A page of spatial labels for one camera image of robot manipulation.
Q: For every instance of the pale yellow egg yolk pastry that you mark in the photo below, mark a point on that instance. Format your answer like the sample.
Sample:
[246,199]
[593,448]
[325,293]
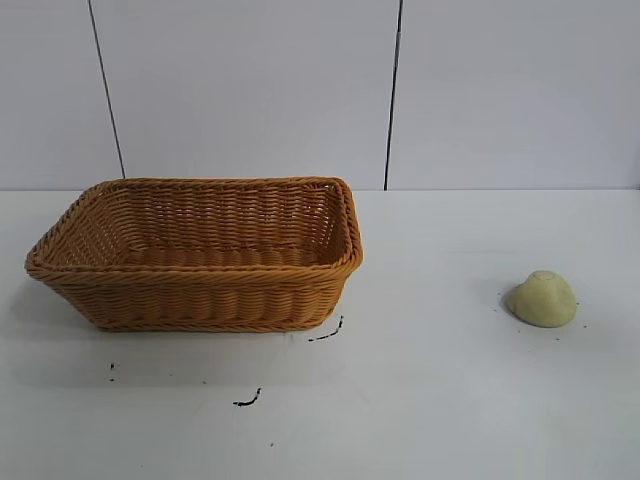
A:
[542,301]

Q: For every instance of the woven wicker basket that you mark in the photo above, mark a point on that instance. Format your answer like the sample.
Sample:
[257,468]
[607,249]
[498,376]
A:
[200,295]

